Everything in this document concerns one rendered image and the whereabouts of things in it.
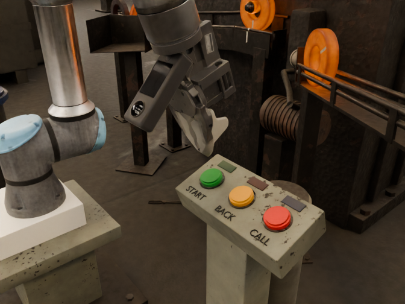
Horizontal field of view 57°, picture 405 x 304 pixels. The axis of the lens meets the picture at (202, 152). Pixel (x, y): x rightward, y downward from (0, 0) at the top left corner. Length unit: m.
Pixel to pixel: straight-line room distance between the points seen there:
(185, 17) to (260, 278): 0.44
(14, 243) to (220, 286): 0.54
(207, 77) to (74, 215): 0.64
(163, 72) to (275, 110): 0.79
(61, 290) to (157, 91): 0.80
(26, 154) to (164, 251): 0.65
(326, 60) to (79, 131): 0.66
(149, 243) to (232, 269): 0.82
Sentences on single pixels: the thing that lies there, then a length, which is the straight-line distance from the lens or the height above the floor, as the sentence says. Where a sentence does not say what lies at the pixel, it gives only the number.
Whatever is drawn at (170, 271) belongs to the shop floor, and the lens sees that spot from 1.35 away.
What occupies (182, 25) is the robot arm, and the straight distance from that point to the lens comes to 0.49.
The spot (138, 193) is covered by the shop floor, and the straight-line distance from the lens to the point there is 1.74.
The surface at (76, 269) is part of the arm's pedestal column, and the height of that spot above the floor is 0.17.
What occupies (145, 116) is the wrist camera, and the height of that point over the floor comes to 0.76.
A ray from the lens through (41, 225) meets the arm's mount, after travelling 1.04.
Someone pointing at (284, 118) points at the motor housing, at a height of 0.49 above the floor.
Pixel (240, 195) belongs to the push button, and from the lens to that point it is 0.61.
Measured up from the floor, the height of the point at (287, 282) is 0.33.
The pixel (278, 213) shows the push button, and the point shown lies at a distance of 0.57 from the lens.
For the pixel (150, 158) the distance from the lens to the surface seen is 2.01.
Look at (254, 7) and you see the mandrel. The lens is 1.49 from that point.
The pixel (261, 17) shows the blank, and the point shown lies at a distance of 1.49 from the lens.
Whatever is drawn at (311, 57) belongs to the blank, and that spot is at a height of 0.70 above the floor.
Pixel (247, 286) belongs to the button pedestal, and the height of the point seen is 0.46.
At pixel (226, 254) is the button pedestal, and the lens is 0.66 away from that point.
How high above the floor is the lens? 0.95
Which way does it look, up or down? 27 degrees down
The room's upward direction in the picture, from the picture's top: straight up
